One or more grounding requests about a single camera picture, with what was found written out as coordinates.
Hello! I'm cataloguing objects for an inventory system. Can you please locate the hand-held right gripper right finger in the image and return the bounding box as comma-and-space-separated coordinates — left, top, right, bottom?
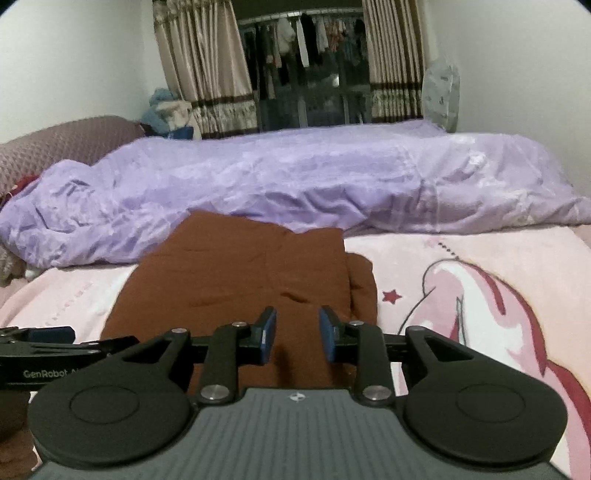
318, 305, 476, 407

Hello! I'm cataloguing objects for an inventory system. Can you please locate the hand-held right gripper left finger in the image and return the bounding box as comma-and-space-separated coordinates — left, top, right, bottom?
120, 305, 278, 407

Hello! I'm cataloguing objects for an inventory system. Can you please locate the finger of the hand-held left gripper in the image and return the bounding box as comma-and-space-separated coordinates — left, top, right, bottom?
0, 326, 76, 346

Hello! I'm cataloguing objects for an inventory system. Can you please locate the brown padded jacket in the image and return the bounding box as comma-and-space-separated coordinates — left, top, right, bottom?
99, 210, 379, 402

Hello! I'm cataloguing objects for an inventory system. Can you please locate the blue and white clothes pile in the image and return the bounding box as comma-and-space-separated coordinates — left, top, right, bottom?
141, 88, 195, 139

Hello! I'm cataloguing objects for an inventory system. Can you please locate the row of hanging clothes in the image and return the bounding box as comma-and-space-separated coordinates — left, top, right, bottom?
240, 13, 370, 86

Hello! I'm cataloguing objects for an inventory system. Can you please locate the grey knitted cloth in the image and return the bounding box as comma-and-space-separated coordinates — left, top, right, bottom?
0, 244, 28, 283

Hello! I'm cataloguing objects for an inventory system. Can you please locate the red cloth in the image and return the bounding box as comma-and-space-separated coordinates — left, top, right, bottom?
0, 174, 42, 204

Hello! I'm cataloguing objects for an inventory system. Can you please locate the purple duvet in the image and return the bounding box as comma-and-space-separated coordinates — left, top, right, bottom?
0, 121, 591, 271

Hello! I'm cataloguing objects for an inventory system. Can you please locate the pink printed blanket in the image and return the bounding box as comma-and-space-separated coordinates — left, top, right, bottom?
0, 224, 591, 480

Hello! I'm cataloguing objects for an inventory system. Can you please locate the mauve quilted headboard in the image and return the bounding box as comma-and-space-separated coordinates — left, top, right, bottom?
0, 115, 146, 197

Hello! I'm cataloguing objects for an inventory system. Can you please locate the dark glass balcony door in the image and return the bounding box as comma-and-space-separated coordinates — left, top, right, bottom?
231, 0, 375, 132

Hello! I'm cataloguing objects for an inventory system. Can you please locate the fan with patterned cover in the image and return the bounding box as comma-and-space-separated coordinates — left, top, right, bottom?
421, 58, 461, 134

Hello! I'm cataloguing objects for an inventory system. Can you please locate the beige striped curtain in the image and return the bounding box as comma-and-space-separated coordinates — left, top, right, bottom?
362, 0, 426, 124
152, 0, 259, 139

